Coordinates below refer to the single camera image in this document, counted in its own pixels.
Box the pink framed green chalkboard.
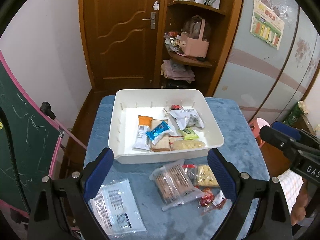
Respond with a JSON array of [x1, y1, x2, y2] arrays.
[[0, 52, 63, 220]]

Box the wooden corner shelf unit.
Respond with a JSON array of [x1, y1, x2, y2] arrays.
[[160, 0, 245, 98]]

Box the pink easel leg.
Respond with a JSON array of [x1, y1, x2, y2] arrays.
[[55, 117, 88, 150]]

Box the pink handled basket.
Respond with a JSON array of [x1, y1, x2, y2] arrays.
[[180, 15, 212, 58]]

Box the brown wooden door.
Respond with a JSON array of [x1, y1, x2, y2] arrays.
[[79, 0, 167, 92]]

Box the black easel knob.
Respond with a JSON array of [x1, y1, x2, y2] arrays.
[[40, 102, 56, 120]]

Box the orange and white snack bar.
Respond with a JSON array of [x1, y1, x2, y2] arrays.
[[132, 115, 153, 151]]

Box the white plastic storage bin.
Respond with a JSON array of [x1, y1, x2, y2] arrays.
[[108, 89, 225, 165]]

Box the pale blue flat packet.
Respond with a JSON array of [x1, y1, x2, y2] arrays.
[[89, 178, 147, 239]]

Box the folded pink clothes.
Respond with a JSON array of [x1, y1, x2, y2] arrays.
[[161, 59, 195, 82]]

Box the small red candy packet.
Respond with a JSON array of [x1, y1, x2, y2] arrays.
[[198, 189, 213, 217]]

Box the pile of shiny wrappers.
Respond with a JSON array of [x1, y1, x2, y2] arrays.
[[164, 31, 187, 55]]

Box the yellow puffed snack packet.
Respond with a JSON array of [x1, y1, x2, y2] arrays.
[[182, 164, 220, 188], [171, 139, 206, 151]]

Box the blue fleece table cover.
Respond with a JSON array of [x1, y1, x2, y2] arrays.
[[82, 95, 270, 240]]

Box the person's right hand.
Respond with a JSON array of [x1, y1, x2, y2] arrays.
[[291, 177, 310, 227]]

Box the colourful wall poster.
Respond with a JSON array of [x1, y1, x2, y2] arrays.
[[250, 0, 285, 50]]

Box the beige cracker packet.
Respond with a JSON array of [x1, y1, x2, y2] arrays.
[[150, 119, 175, 152]]

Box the white wrapper packet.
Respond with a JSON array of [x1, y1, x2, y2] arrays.
[[170, 108, 205, 130]]

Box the white checked cloth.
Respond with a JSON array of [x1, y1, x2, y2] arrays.
[[277, 169, 304, 214]]

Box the small green snack packet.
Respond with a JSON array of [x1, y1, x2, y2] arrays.
[[179, 127, 199, 140]]

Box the green printed bag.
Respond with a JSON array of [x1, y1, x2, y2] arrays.
[[289, 101, 309, 127]]

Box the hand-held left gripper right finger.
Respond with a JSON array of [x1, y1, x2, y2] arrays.
[[207, 148, 293, 240]]

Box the clear brown biscuit packet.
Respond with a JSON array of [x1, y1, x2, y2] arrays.
[[149, 159, 206, 212]]

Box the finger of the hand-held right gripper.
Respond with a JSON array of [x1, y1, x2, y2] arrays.
[[272, 121, 320, 145], [259, 126, 300, 160]]

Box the shiny blue snack packet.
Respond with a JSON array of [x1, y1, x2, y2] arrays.
[[145, 120, 175, 145]]

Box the silver door handle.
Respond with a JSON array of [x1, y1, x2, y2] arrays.
[[142, 12, 156, 30]]

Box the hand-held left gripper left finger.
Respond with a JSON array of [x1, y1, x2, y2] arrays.
[[26, 147, 115, 240]]

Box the pink plastic stool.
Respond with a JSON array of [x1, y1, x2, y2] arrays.
[[250, 117, 270, 148]]

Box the small white red sachet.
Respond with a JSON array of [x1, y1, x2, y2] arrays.
[[212, 190, 227, 210]]

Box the floral sliding wardrobe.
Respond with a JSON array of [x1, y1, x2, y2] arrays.
[[212, 0, 320, 130]]

